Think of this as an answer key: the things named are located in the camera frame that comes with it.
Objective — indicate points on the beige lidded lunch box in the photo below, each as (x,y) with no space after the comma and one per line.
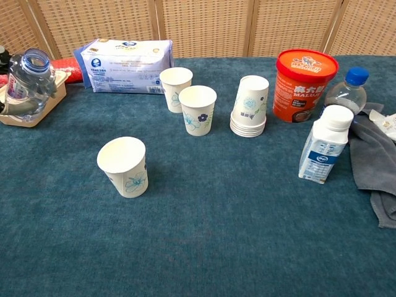
(46,113)

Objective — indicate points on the floral paper cup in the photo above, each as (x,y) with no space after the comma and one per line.
(130,176)
(173,83)
(198,117)

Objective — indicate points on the white snack bag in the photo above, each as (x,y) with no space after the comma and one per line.
(386,123)

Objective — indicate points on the red bubble wrap roll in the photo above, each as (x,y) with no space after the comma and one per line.
(68,69)

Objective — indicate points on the stack of upturned paper cups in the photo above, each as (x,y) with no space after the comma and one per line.
(250,102)

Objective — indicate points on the white blue tissue pack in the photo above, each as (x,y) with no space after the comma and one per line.
(123,71)

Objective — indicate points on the round bottle with blue cap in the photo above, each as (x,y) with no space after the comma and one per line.
(349,92)

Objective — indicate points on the orange instant noodle tub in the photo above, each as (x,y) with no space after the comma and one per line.
(297,89)

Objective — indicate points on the teal table cloth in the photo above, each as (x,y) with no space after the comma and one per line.
(216,232)

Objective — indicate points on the rattan folding screen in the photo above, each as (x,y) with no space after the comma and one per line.
(201,28)

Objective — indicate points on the clear plastic bottle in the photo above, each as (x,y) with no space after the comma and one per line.
(29,80)

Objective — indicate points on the grey towel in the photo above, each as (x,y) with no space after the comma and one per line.
(371,154)

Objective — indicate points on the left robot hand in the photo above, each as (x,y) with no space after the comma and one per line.
(18,107)

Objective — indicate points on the white capped milk bottle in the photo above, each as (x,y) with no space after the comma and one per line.
(321,154)

